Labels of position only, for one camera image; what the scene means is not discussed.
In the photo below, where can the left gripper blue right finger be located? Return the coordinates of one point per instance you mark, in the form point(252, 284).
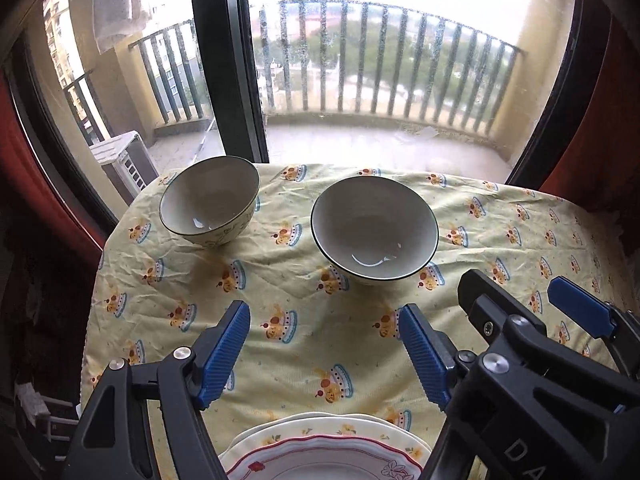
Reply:
point(448, 378)

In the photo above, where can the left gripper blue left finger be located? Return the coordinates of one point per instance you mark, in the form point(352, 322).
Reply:
point(190, 379)

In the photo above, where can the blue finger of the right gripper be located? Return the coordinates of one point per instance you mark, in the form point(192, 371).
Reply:
point(494, 313)
point(617, 329)

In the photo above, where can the beaded rim floral plate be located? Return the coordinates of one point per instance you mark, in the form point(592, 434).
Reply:
point(315, 423)

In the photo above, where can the red trim small plate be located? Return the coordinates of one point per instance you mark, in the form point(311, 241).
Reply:
point(325, 457)

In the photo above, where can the large leaf pattern bowl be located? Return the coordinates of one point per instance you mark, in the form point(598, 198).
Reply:
point(374, 229)

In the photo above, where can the yellow patterned tablecloth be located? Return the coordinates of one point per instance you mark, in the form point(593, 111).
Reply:
point(321, 341)

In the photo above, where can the red curtain right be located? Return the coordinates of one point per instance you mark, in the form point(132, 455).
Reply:
point(600, 168)

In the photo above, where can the red curtain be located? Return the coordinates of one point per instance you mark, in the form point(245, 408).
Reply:
point(600, 168)
point(62, 208)

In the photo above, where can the far leaf pattern bowl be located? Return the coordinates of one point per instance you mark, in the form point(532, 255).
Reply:
point(211, 202)

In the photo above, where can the red curtain left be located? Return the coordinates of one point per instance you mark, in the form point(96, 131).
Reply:
point(62, 208)

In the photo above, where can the outdoor air conditioner unit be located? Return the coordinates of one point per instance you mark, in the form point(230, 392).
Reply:
point(127, 163)

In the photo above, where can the mop pole on balcony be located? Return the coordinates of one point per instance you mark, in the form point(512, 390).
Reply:
point(201, 145)

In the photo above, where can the balcony metal railing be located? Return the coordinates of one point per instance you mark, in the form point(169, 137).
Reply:
point(329, 57)

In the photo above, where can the dark window frame post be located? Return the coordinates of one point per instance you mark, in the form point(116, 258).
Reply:
point(227, 54)

